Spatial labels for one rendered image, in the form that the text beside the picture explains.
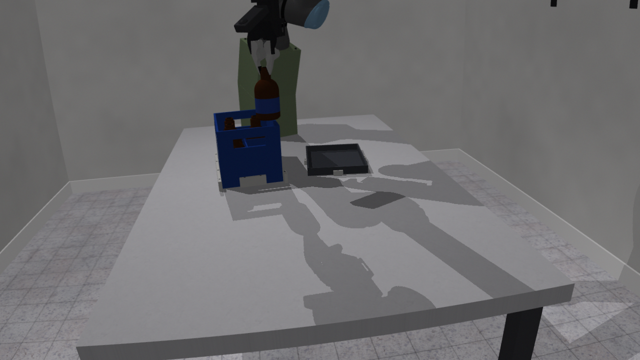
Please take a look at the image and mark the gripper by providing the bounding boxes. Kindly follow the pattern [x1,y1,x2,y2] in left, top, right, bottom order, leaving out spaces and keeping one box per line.
[247,0,285,75]

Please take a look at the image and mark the blue crate with dividers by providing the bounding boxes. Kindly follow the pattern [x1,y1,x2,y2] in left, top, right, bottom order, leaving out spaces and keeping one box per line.
[213,109,283,189]

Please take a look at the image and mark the brown bottle with blue label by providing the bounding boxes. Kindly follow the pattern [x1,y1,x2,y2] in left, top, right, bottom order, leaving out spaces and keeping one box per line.
[254,67,281,121]

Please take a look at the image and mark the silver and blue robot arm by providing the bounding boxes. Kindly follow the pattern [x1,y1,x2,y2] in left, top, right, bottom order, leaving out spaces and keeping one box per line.
[234,0,330,51]

